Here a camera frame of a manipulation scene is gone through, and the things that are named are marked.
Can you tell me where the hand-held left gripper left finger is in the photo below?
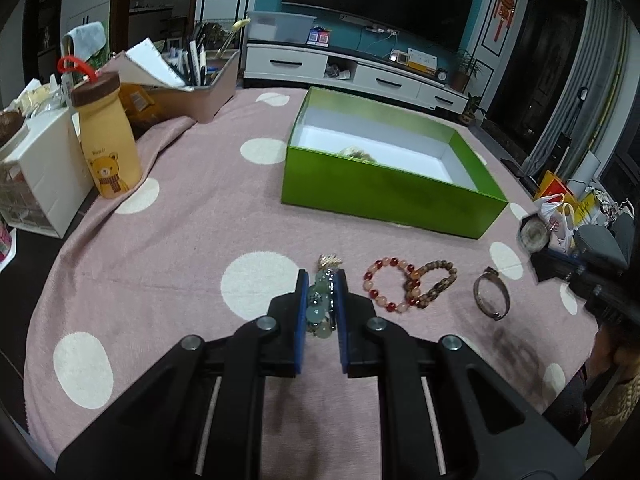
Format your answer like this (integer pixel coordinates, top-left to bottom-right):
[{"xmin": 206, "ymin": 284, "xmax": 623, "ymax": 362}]
[{"xmin": 56, "ymin": 269, "xmax": 308, "ymax": 480}]

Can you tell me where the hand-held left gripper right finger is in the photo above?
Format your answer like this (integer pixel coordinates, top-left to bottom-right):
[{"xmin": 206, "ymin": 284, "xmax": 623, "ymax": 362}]
[{"xmin": 336, "ymin": 269, "xmax": 586, "ymax": 480}]

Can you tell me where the green jade bead bracelet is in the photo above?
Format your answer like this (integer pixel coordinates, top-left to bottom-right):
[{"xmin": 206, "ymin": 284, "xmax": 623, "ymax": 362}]
[{"xmin": 306, "ymin": 255, "xmax": 343, "ymax": 339}]

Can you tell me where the red orange bead bracelet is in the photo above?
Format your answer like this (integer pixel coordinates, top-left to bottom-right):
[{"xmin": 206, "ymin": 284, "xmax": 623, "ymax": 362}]
[{"xmin": 363, "ymin": 256, "xmax": 423, "ymax": 313}]

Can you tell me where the brown wooden bead bracelet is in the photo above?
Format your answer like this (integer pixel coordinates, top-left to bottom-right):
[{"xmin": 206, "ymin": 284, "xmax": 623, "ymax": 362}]
[{"xmin": 404, "ymin": 260, "xmax": 458, "ymax": 309}]

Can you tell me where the dark brown band bracelet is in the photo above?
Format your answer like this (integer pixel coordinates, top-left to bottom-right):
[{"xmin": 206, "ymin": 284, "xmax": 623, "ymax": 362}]
[{"xmin": 473, "ymin": 267, "xmax": 513, "ymax": 321}]

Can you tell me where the green cardboard box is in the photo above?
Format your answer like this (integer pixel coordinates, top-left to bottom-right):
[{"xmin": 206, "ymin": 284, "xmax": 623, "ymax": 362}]
[{"xmin": 281, "ymin": 86, "xmax": 510, "ymax": 240}]

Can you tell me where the beige jewelry piece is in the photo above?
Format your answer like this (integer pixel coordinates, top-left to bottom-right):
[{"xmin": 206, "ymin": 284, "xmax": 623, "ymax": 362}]
[{"xmin": 337, "ymin": 146, "xmax": 381, "ymax": 162}]

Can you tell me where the white plastic bag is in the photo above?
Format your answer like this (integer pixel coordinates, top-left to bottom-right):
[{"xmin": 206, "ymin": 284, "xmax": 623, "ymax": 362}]
[{"xmin": 537, "ymin": 195, "xmax": 577, "ymax": 253}]

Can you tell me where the patterned gold garment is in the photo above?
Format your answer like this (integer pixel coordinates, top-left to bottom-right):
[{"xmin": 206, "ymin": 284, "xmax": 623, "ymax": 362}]
[{"xmin": 582, "ymin": 332, "xmax": 640, "ymax": 461}]

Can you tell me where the yellow paper bag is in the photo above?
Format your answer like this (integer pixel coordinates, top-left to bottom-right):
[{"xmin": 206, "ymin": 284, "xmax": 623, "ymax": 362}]
[{"xmin": 534, "ymin": 170, "xmax": 571, "ymax": 202}]

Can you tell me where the pink polka-dot tablecloth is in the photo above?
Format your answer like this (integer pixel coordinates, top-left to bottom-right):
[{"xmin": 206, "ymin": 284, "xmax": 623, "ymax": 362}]
[{"xmin": 22, "ymin": 87, "xmax": 601, "ymax": 480}]

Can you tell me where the grey curtain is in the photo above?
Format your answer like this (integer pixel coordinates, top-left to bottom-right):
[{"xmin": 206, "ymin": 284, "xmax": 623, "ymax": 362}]
[{"xmin": 530, "ymin": 0, "xmax": 631, "ymax": 181}]

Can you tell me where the small potted plant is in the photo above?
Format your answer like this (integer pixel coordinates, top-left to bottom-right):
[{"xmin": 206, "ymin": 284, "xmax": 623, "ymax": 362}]
[{"xmin": 462, "ymin": 94, "xmax": 487, "ymax": 123}]

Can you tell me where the brown desk organizer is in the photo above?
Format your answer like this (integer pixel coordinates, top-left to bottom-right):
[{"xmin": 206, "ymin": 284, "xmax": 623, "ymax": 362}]
[{"xmin": 150, "ymin": 50, "xmax": 241, "ymax": 123}]

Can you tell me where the white television cabinet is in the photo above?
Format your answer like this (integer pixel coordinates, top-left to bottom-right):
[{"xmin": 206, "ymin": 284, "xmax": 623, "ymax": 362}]
[{"xmin": 242, "ymin": 42, "xmax": 471, "ymax": 111}]

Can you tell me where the yellow bear bottle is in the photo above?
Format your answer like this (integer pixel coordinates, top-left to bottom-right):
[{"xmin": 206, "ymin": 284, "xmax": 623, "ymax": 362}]
[{"xmin": 56, "ymin": 56, "xmax": 143, "ymax": 200}]

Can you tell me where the potted plant in brown pot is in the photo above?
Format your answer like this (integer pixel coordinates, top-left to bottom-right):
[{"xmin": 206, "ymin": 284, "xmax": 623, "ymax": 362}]
[{"xmin": 452, "ymin": 50, "xmax": 482, "ymax": 92}]

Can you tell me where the yellow white box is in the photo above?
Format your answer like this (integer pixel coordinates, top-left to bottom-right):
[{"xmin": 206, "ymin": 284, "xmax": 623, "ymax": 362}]
[{"xmin": 407, "ymin": 49, "xmax": 438, "ymax": 73}]

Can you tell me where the white drawer box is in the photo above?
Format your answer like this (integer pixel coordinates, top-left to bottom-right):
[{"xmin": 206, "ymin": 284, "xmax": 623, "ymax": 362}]
[{"xmin": 0, "ymin": 107, "xmax": 96, "ymax": 238}]

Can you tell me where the clear plastic storage box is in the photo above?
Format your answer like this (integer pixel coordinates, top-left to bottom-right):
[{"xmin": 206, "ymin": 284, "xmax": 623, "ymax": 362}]
[{"xmin": 246, "ymin": 11, "xmax": 313, "ymax": 43}]

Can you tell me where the white notebook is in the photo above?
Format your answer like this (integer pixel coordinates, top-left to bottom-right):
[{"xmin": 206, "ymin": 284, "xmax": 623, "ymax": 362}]
[{"xmin": 125, "ymin": 37, "xmax": 193, "ymax": 92}]

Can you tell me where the pale green cloth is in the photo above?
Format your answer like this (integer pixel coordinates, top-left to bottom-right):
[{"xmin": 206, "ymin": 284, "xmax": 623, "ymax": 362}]
[{"xmin": 61, "ymin": 22, "xmax": 108, "ymax": 58}]

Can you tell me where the red knot wall decoration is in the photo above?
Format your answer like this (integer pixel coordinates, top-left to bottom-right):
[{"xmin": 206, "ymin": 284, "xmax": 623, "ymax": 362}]
[{"xmin": 492, "ymin": 0, "xmax": 516, "ymax": 43}]

